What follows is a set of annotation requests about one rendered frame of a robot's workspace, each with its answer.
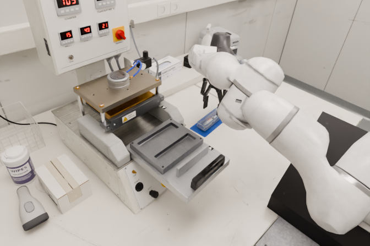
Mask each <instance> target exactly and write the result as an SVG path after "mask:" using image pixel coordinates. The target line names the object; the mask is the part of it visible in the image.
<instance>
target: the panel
mask: <svg viewBox="0 0 370 246"><path fill-rule="evenodd" d="M123 170H124V172H125V175H126V177H127V180H128V183H129V185H130V188H131V190H132V192H133V195H134V198H135V200H136V202H137V205H138V208H139V210H140V211H142V209H143V208H145V207H146V206H147V205H149V204H150V203H151V202H152V201H153V200H155V199H156V198H153V197H151V195H149V191H151V190H155V191H157V192H158V193H159V195H160V194H162V193H163V192H164V191H165V190H166V189H168V188H166V187H165V186H164V185H163V184H162V183H161V182H159V181H158V180H157V179H156V178H155V177H153V176H152V175H151V174H150V173H149V172H148V171H146V170H145V169H144V168H142V166H140V165H139V164H138V163H136V162H135V161H133V162H131V163H130V164H128V165H126V166H125V167H123ZM139 183H142V184H143V189H142V190H141V191H137V189H136V187H137V185H138V184H139Z"/></svg>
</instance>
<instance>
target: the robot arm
mask: <svg viewBox="0 0 370 246"><path fill-rule="evenodd" d="M230 46H231V37H230V35H229V34H228V33H225V32H215V33H213V36H212V39H211V43H210V46H205V45H194V46H192V48H191V49H190V51H189V54H188V61H189V65H190V66H191V67H192V68H193V69H195V70H196V71H197V72H198V73H200V74H201V75H203V76H205V77H204V78H203V84H202V88H201V91H200V94H201V95H203V102H204V104H203V109H205V108H207V106H208V99H209V96H208V93H209V91H210V90H211V88H212V89H215V90H216V92H217V96H218V99H219V104H218V105H217V113H216V115H217V116H219V118H220V119H221V121H222V122H223V123H224V124H225V125H227V126H228V127H230V128H232V129H234V130H245V129H252V128H253V129H254V130H255V131H256V132H257V133H258V134H259V135H260V136H261V137H262V138H263V139H265V140H266V141H267V142H268V143H269V145H271V146H272V147H273V148H274V149H275V150H277V151H278V152H279V153H281V154H282V155H283V156H284V157H285V158H287V159H288V160H289V161H290V162H291V163H292V164H293V166H294V167H295V168H296V169H297V170H298V172H299V174H300V176H301V178H302V179H303V183H304V187H305V189H306V204H307V208H308V212H309V214H310V216H311V218H312V219H313V220H314V221H315V222H316V223H317V225H319V226H320V227H321V228H323V229H325V230H326V231H328V232H332V233H335V234H345V233H347V232H348V231H350V230H351V229H353V228H354V227H356V226H357V225H359V226H360V227H362V228H363V229H365V230H366V231H367V232H369V233H370V132H368V133H367V134H366V135H364V136H363V137H362V138H360V139H359V140H358V141H356V142H355V143H354V144H353V145H352V146H351V147H350V148H349V149H348V150H347V152H346V153H345V154H344V155H343V156H342V158H341V159H340V160H339V161H338V162H337V163H336V164H335V165H334V166H332V167H331V166H330V164H329V162H328V161H327V158H326V154H327V149H328V145H329V133H328V131H327V130H326V128H325V127H324V126H322V125H321V124H320V123H318V122H317V121H316V120H314V119H313V118H312V117H310V116H309V115H308V114H306V113H305V112H303V111H302V110H301V109H300V108H298V107H297V106H295V105H294V104H292V103H291V102H290V101H288V100H286V99H285V98H282V97H280V96H278V95H276V94H274V93H275V91H276V90H277V89H278V87H279V86H280V85H281V83H282V81H283V79H284V77H285V76H284V72H283V71H282V69H281V67H280V66H279V65H278V64H277V63H276V62H274V61H273V60H272V59H269V58H265V57H253V58H251V59H249V60H246V59H244V61H245V63H244V64H242V65H240V64H239V62H238V60H237V59H236V57H235V56H233V55H234V52H233V50H232V49H231V47H230ZM208 82H209V86H208V88H207V89H206V85H207V83H208ZM205 89H206V91H205ZM228 89H229V90H228ZM222 90H223V95H222Z"/></svg>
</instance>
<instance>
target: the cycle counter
mask: <svg viewBox="0 0 370 246"><path fill-rule="evenodd" d="M59 3H60V6H61V7H64V6H69V5H73V4H76V3H77V1H76V0H59Z"/></svg>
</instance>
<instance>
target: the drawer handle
mask: <svg viewBox="0 0 370 246"><path fill-rule="evenodd" d="M224 163H225V156H224V155H222V154H220V155H219V156H218V157H217V158H216V159H215V160H213V161H212V162H211V163H210V164H208V165H207V166H206V167H205V168H204V169H203V170H202V171H200V172H199V173H198V174H197V175H196V176H195V177H194V178H193V179H192V181H191V188H192V189H193V190H195V191H196V190H197V189H198V184H199V183H201V182H202V181H203V180H204V179H205V178H206V177H207V176H208V175H209V174H210V173H212V172H213V171H214V170H215V169H216V168H217V167H219V166H220V165H222V166H223V165H224Z"/></svg>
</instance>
